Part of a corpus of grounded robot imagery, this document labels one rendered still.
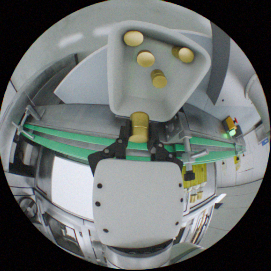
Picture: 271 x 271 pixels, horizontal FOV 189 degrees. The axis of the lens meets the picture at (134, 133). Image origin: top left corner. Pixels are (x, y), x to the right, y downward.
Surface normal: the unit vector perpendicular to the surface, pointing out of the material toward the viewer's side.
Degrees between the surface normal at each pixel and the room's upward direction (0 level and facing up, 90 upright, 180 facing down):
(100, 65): 0
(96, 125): 90
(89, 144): 90
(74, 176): 90
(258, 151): 90
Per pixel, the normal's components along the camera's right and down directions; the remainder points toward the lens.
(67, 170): 0.16, -0.43
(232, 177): -0.99, -0.12
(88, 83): -0.07, 0.90
